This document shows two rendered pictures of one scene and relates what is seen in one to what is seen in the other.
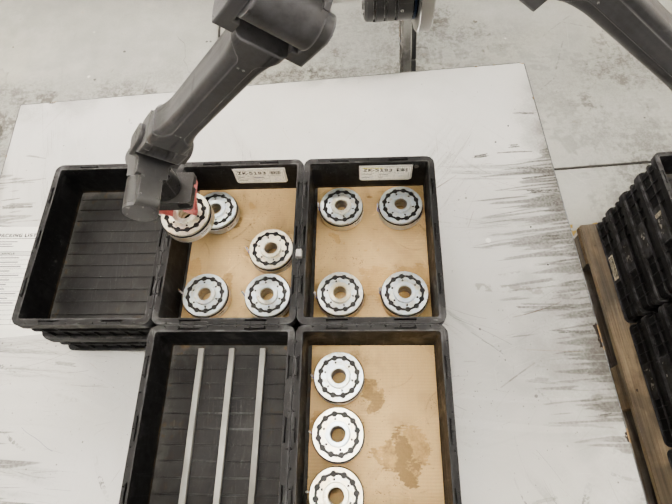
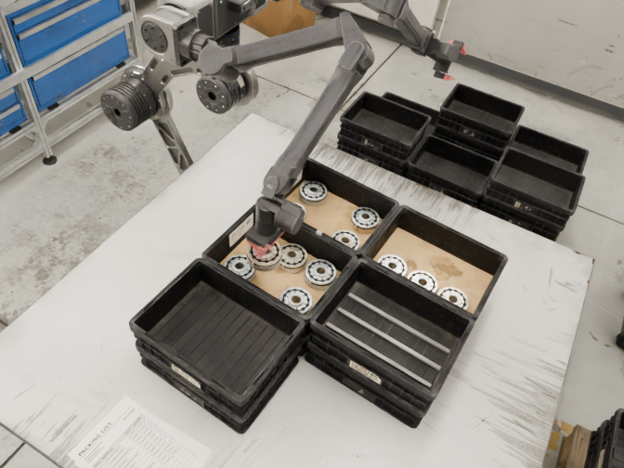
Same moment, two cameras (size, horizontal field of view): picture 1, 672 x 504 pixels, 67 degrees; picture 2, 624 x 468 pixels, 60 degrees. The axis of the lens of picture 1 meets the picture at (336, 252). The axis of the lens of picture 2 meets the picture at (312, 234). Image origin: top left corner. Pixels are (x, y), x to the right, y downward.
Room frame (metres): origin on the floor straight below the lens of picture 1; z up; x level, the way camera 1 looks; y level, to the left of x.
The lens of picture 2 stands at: (0.11, 1.19, 2.23)
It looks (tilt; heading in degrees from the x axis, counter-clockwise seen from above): 48 degrees down; 289
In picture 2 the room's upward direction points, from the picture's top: 8 degrees clockwise
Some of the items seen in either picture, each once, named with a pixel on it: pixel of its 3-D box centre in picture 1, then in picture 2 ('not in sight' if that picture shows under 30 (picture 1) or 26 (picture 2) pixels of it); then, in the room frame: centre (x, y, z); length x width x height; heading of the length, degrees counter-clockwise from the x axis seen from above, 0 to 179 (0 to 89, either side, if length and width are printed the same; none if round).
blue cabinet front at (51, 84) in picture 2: not in sight; (77, 39); (2.32, -0.87, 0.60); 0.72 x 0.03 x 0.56; 85
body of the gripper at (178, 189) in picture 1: (161, 182); (266, 224); (0.55, 0.30, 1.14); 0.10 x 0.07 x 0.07; 81
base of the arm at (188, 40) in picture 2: not in sight; (196, 45); (0.90, 0.06, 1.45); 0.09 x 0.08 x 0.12; 85
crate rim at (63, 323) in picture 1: (101, 240); (218, 324); (0.58, 0.52, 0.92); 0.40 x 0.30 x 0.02; 171
